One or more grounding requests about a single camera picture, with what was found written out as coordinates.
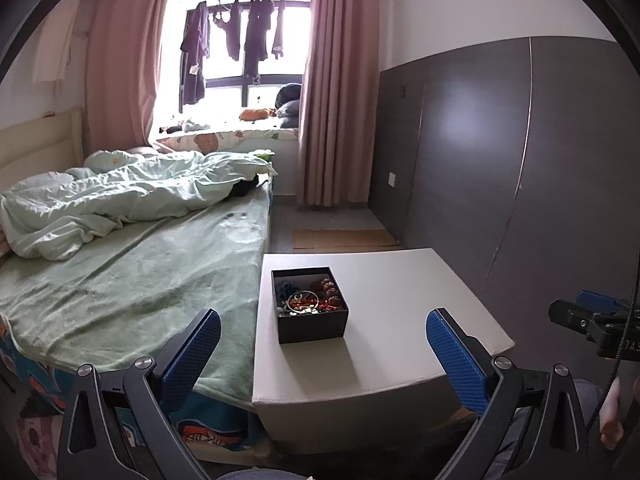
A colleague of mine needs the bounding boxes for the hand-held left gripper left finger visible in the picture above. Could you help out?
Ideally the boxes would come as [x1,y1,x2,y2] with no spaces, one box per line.
[56,308,222,480]

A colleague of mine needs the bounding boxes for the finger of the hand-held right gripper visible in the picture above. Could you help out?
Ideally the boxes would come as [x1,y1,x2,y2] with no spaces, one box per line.
[548,299,610,345]
[575,288,633,317]

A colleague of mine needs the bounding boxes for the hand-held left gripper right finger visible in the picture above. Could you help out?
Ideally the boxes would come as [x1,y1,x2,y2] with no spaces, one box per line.
[426,308,608,480]

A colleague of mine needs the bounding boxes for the black jewelry box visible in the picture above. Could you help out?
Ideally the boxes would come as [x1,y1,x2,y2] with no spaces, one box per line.
[271,266,349,345]

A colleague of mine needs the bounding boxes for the person's right hand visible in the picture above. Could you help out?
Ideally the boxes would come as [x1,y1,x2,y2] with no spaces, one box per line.
[598,374,640,453]

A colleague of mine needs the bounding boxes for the white low table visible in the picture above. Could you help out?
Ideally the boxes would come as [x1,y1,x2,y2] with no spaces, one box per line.
[251,247,516,444]

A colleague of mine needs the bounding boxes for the bed with green sheet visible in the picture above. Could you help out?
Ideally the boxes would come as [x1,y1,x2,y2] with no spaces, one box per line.
[0,145,279,457]

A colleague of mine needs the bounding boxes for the flat cardboard sheet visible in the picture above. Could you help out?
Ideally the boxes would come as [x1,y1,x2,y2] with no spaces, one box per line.
[291,228,401,251]

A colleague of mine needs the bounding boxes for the pale green quilt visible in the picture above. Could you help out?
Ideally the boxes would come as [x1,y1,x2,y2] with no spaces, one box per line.
[0,149,279,262]

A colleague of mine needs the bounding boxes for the printed window seat cushion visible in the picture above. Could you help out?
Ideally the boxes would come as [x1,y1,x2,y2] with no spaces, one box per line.
[155,127,301,154]

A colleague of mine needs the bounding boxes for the cream headboard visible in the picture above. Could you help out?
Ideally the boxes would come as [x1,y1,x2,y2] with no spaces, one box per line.
[0,107,87,197]

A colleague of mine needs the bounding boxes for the dark blue cushions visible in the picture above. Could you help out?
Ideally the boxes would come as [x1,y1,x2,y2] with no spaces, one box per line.
[273,83,303,130]

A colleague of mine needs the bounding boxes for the long dark hanging garment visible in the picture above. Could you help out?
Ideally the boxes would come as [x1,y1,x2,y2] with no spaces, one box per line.
[178,0,211,107]

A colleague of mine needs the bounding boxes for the pink curtain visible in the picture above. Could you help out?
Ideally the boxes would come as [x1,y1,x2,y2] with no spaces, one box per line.
[85,0,174,157]
[297,0,392,209]

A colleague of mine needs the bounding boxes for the small purple hanging garment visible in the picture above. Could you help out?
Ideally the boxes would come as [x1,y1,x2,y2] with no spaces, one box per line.
[212,2,241,62]

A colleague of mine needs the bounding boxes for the dark hanging shirt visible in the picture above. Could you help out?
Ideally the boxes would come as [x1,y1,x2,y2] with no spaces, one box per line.
[242,0,276,87]

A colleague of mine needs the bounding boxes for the black cable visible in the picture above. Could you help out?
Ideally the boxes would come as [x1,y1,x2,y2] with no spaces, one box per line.
[587,250,640,433]

